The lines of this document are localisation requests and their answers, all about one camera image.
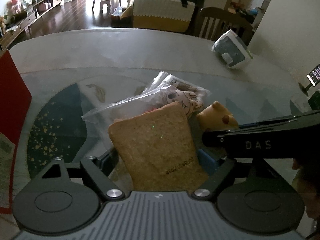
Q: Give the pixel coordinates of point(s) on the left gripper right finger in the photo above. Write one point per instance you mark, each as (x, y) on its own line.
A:
(208, 163)

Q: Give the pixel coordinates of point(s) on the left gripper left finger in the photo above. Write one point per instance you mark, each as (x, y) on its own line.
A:
(108, 161)

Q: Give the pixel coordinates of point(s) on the yellow spotted plush toy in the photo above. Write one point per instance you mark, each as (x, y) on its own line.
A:
(216, 117)

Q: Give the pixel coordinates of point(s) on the tan toast-shaped sponge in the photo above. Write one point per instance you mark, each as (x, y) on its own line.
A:
(158, 150)

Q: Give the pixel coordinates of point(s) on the clear bag with cartoon print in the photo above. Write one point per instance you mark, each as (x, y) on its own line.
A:
(164, 89)

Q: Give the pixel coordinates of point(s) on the person's right hand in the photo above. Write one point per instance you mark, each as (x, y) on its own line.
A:
(306, 183)

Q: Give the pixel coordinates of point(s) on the phone on stand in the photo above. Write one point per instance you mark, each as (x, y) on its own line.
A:
(313, 78)

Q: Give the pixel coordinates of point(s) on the red cardboard box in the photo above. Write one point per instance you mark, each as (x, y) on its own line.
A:
(15, 102)

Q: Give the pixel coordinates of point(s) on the white tissue pack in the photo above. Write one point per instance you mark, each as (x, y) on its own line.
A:
(232, 50)

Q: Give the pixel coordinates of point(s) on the dark wooden chair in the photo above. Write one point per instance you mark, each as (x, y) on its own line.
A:
(212, 22)

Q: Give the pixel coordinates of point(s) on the wooden tv console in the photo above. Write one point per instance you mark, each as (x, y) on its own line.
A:
(25, 19)

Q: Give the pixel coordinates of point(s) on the sofa with cream cover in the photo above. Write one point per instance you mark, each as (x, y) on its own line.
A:
(165, 15)

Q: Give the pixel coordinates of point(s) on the small white stool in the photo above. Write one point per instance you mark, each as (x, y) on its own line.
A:
(103, 3)

